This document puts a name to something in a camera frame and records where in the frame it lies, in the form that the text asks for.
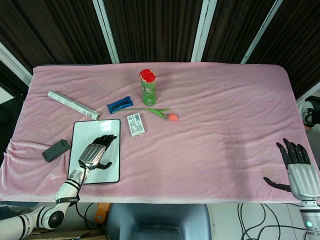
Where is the black floor cable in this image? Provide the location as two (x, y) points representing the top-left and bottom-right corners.
(236, 202), (308, 240)

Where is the white printed small box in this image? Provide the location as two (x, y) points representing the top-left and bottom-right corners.
(126, 113), (147, 138)

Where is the blue snack packet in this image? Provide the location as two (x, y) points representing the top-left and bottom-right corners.
(106, 96), (135, 115)

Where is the white black sneaker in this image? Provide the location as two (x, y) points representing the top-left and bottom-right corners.
(300, 99), (320, 130)

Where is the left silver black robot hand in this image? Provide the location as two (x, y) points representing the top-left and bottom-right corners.
(78, 134), (118, 173)

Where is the silver plastic wrap roll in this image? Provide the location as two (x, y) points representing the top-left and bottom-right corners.
(47, 90), (102, 121)

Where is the pink velvet tablecloth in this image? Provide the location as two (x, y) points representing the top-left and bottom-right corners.
(0, 62), (320, 204)

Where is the pink artificial tulip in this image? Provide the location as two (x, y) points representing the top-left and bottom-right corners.
(112, 107), (180, 124)

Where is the green can with red lid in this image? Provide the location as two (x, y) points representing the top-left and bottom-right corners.
(139, 68), (159, 106)

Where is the grey blue chair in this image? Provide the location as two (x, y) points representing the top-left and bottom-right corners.
(105, 202), (212, 240)

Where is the orange box under table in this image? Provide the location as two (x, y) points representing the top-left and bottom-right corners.
(95, 202), (111, 227)

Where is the black eraser block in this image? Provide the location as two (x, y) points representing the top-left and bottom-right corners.
(41, 139), (72, 163)

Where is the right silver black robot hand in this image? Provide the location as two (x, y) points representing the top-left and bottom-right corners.
(263, 138), (320, 202)

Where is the small black-framed whiteboard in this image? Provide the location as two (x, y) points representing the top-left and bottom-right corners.
(67, 118), (121, 185)

